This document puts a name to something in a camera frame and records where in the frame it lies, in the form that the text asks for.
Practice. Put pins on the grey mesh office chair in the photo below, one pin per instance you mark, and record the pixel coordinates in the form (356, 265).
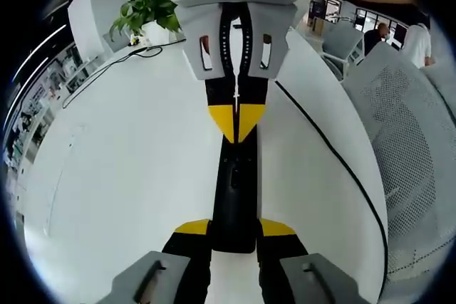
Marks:
(338, 40)
(399, 133)
(443, 85)

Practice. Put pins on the potted green plant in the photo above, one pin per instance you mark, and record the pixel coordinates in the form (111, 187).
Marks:
(149, 8)

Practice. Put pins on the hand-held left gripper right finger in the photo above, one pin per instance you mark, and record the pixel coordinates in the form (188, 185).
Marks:
(281, 268)

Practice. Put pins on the white square pillar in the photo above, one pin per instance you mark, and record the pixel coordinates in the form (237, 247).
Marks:
(96, 15)

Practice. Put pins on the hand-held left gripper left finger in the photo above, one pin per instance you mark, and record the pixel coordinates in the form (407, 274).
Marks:
(185, 268)

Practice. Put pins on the black remote control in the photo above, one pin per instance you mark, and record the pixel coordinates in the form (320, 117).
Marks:
(235, 218)

